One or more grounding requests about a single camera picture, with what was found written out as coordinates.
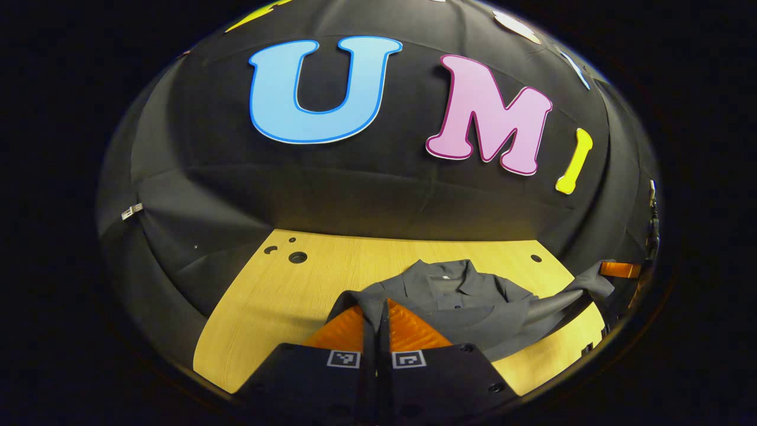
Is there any grey collared shirt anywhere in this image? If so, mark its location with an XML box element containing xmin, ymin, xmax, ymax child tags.
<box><xmin>325</xmin><ymin>259</ymin><xmax>616</xmax><ymax>363</ymax></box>

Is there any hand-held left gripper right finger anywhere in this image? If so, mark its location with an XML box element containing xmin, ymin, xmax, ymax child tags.
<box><xmin>380</xmin><ymin>299</ymin><xmax>522</xmax><ymax>418</ymax></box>

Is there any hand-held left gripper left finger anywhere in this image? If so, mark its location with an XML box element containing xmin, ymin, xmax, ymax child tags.
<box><xmin>235</xmin><ymin>305</ymin><xmax>380</xmax><ymax>418</ymax></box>

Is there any black backdrop cloth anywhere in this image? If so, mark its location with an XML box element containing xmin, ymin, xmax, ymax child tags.
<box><xmin>98</xmin><ymin>0</ymin><xmax>660</xmax><ymax>379</ymax></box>

